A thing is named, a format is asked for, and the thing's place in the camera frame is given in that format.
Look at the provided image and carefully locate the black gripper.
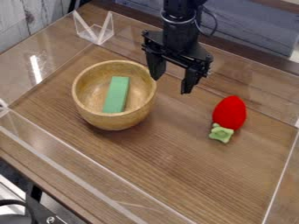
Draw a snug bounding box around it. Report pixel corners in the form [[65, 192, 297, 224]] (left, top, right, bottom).
[[142, 11, 212, 95]]

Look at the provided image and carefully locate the red plush strawberry toy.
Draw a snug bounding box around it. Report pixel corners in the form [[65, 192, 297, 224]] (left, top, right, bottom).
[[209, 95, 247, 144]]

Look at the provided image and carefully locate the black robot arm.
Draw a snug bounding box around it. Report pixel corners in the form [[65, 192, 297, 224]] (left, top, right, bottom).
[[142, 0, 213, 94]]

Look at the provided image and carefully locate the green rectangular block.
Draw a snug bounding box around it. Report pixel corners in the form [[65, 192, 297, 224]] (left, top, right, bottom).
[[102, 76, 129, 113]]

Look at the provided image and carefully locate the wooden bowl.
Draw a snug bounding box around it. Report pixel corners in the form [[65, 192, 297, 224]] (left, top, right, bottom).
[[70, 60, 156, 130]]

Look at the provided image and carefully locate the clear acrylic table guard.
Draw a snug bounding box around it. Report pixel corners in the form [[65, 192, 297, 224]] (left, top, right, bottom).
[[0, 15, 299, 224]]

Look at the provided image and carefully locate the clear acrylic corner bracket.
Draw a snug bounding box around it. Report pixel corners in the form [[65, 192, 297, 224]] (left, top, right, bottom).
[[72, 11, 114, 46]]

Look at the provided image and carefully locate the black metal table bracket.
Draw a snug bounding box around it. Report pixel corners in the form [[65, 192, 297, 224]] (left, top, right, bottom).
[[25, 183, 84, 224]]

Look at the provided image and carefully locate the black cable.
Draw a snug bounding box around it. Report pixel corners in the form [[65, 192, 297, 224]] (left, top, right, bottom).
[[0, 199, 38, 224]]

